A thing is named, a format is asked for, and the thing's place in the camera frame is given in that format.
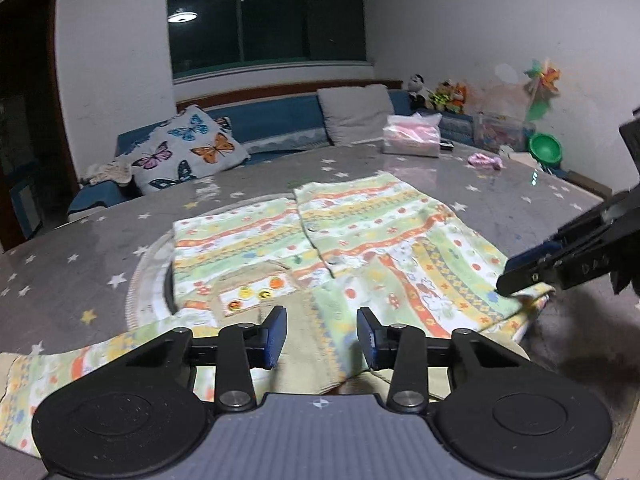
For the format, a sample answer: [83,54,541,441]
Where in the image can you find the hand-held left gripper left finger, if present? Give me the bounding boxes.
[120,305,289,413]

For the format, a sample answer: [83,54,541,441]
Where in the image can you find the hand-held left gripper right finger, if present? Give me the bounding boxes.
[356,306,533,413]

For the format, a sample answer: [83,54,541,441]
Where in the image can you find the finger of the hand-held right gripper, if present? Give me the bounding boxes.
[507,191,632,272]
[496,252,571,296]

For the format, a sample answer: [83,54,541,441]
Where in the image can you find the patterned green baby garment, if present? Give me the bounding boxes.
[0,170,553,458]

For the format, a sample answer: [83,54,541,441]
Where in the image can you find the pink scrunchie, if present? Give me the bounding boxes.
[467,152,505,171]

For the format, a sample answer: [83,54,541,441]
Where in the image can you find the green plastic basin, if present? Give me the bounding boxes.
[529,132,563,166]

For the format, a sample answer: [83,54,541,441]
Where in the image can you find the clear storage box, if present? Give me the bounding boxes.
[472,112,536,153]

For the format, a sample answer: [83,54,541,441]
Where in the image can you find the cream round mat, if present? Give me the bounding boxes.
[125,195,296,332]

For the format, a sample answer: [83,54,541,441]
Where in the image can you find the pink tissue pack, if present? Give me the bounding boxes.
[382,112,443,158]

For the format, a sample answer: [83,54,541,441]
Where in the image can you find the colourful pinwheel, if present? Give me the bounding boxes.
[522,57,563,121]

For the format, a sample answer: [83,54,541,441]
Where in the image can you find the yellow-green plush toy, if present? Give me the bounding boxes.
[432,80,453,111]

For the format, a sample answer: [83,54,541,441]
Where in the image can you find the panda plush toy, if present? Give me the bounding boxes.
[406,74,433,110]

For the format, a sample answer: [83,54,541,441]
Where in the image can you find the butterfly print pillow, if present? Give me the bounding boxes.
[129,105,251,196]

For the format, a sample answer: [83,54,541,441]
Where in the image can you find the grey star-print table cover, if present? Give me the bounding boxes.
[0,141,640,480]

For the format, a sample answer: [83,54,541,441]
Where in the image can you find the blue sofa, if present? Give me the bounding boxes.
[67,80,476,221]

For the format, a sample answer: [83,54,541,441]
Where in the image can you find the plain grey pillow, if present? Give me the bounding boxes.
[317,85,396,147]

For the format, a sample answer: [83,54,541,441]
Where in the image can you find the cream crumpled cloth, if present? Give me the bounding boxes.
[82,160,133,186]

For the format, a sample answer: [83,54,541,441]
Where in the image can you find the blue framed board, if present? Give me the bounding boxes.
[9,177,43,241]

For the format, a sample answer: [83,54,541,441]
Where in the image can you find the dark window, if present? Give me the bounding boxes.
[166,0,371,83]

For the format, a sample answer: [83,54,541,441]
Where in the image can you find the wooden door frame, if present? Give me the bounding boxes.
[0,0,81,253]

